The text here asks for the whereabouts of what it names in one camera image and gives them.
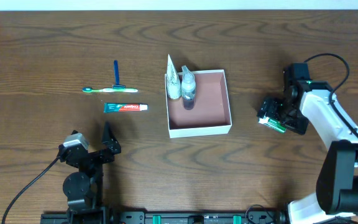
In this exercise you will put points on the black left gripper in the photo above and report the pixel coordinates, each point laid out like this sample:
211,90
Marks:
96,155

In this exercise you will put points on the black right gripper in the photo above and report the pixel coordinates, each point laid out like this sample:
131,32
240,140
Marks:
274,112

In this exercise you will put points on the green white soap packet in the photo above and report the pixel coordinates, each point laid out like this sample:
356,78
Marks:
273,124

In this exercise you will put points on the white conditioner tube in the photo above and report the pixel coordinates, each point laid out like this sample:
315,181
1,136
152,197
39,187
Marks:
172,81

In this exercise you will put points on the clear spray bottle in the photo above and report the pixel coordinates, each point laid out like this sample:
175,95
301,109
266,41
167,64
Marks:
188,88

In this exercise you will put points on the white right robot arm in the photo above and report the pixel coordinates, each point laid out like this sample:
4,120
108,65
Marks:
336,194

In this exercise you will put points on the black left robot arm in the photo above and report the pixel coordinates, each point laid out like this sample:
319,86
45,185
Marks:
84,188

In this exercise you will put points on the green red toothpaste tube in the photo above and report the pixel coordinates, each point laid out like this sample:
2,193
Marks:
124,107

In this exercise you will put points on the blue disposable razor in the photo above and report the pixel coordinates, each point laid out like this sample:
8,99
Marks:
117,84

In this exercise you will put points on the green white toothbrush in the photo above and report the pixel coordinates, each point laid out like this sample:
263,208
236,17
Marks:
109,90

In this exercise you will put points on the white box with pink interior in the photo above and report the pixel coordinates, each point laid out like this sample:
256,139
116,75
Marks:
211,114

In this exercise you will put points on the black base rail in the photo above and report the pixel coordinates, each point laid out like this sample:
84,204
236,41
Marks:
253,216

